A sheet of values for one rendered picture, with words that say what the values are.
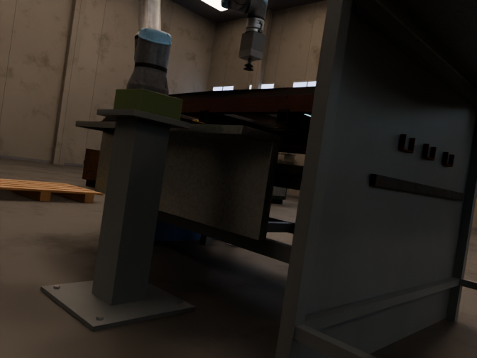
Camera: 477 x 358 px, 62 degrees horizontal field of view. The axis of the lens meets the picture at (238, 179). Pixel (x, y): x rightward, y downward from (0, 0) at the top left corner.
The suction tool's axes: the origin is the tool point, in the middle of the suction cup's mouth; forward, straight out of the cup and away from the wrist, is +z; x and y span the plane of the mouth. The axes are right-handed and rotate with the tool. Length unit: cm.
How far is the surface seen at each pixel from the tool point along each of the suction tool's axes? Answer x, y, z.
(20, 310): 76, -4, 96
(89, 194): -22, 272, 96
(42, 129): -117, 1105, 38
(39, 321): 72, -14, 95
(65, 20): -142, 1119, -278
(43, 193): 22, 261, 97
